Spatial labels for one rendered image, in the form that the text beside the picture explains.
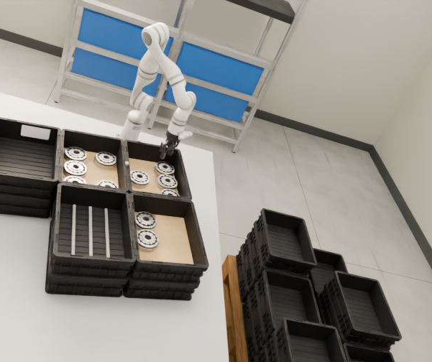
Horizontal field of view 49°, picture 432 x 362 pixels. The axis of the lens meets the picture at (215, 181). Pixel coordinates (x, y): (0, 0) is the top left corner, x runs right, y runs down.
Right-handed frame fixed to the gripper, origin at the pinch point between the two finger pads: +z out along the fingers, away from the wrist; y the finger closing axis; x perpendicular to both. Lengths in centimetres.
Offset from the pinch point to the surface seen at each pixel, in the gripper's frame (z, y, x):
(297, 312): 58, -33, 95
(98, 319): 27, 74, 37
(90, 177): 13.6, 31.9, -15.8
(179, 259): 14, 37, 43
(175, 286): 17, 47, 50
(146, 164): 13.3, -0.5, -8.7
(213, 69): 21, -166, -74
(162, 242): 13.8, 34.9, 31.8
